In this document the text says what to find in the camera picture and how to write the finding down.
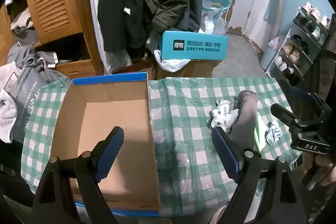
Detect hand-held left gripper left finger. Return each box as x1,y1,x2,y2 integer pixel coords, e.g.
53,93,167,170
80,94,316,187
31,126,125,224

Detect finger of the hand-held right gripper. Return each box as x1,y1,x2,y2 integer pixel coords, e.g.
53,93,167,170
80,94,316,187
270,103,301,126
290,87,317,104

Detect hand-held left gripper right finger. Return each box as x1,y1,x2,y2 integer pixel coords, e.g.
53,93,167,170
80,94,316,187
211,126,306,224

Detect blue white striped sock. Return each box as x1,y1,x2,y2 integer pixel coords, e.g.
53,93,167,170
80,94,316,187
266,120,281,146

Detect blue-edged cardboard box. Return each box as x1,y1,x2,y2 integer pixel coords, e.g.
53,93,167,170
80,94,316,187
50,72,161,216

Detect light green cloth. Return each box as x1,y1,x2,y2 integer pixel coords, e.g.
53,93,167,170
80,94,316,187
253,112,268,152

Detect grey knit garment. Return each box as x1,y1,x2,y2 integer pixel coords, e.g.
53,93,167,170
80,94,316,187
230,91,258,152

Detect white patterned socks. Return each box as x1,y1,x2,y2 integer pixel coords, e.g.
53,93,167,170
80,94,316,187
210,99,239,128

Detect person's right hand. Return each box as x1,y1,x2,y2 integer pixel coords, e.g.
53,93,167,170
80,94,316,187
302,153,336,188

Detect grey shoe rack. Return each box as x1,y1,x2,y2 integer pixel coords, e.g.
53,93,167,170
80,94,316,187
265,2,336,88

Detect green checked tablecloth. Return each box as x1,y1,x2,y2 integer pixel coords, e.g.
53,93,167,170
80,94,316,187
21,76,302,217

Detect group of shoes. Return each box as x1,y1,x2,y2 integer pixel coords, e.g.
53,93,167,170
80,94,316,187
274,2,332,76

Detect light blue bin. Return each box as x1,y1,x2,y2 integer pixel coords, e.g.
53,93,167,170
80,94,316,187
259,37,284,73

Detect flat brown cardboard box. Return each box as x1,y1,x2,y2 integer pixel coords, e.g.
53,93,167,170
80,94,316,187
113,61,156,81

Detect grey printed bag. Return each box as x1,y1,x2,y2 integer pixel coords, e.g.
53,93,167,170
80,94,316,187
12,64,53,144

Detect small clear plastic bag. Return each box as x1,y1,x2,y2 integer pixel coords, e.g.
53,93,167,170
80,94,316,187
213,16,229,35

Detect white plastic bag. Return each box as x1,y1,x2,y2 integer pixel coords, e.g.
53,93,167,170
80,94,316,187
154,49,191,73

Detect white fleece towel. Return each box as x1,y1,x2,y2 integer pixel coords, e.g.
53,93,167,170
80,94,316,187
0,61,27,144

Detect teal printed box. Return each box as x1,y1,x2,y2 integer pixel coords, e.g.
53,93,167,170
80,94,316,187
159,30,229,61

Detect pile of grey clothes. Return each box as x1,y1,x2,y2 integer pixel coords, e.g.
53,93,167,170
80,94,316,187
7,45,72,84

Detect blue plastic bag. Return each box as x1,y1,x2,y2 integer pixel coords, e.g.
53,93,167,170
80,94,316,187
201,0,235,35

